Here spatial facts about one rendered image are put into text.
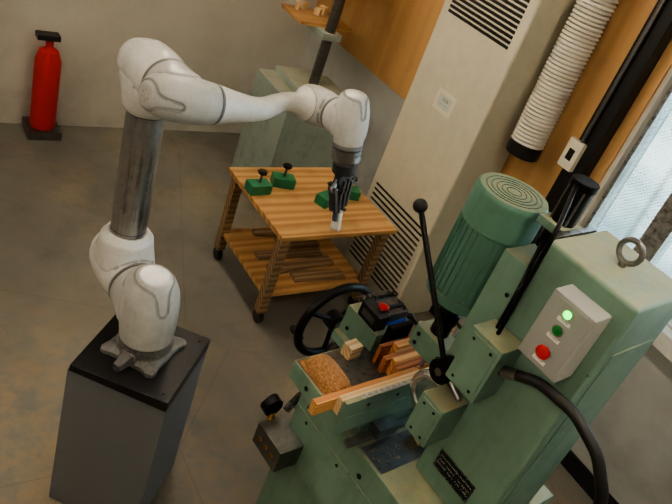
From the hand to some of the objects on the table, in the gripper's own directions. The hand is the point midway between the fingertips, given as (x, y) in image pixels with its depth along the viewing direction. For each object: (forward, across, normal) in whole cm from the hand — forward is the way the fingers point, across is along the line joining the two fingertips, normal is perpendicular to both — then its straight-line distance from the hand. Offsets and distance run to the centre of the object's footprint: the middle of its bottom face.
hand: (336, 219), depth 215 cm
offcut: (+16, -36, -29) cm, 49 cm away
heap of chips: (+16, -48, -29) cm, 58 cm away
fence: (+20, -30, -50) cm, 61 cm away
